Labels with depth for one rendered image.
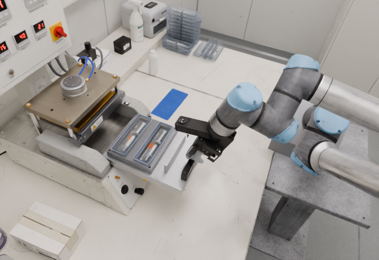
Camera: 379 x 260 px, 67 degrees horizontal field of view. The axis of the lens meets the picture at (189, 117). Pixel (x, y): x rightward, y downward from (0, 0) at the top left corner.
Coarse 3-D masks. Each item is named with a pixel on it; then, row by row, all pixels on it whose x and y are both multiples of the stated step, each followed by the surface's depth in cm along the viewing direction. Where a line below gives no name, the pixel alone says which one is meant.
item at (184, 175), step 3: (189, 159) 92; (189, 162) 91; (192, 162) 92; (186, 165) 91; (189, 165) 91; (192, 165) 92; (186, 168) 90; (189, 168) 90; (183, 171) 89; (186, 171) 89; (189, 171) 91; (183, 174) 89; (186, 174) 89; (183, 177) 90; (186, 177) 89; (186, 180) 91
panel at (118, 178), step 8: (112, 176) 98; (120, 176) 101; (128, 176) 104; (136, 176) 108; (112, 184) 98; (120, 184) 101; (128, 184) 104; (136, 184) 108; (144, 184) 112; (120, 192) 101; (128, 192) 104; (128, 200) 104; (136, 200) 108; (128, 208) 104
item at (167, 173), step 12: (180, 132) 106; (180, 144) 98; (108, 156) 96; (168, 156) 97; (180, 156) 98; (120, 168) 95; (132, 168) 93; (156, 168) 94; (168, 168) 93; (180, 168) 94; (192, 168) 95; (156, 180) 91; (168, 180) 91; (180, 180) 91; (180, 192) 90
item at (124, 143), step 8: (136, 120) 103; (144, 120) 104; (128, 128) 100; (136, 128) 101; (144, 128) 101; (128, 136) 98; (136, 136) 98; (120, 144) 95; (128, 144) 95; (120, 152) 93
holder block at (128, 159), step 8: (152, 120) 105; (152, 128) 102; (144, 136) 99; (168, 136) 100; (112, 144) 96; (136, 144) 97; (168, 144) 99; (112, 152) 94; (128, 152) 94; (136, 152) 94; (160, 152) 95; (120, 160) 94; (128, 160) 92; (152, 160) 93; (144, 168) 91; (152, 168) 91
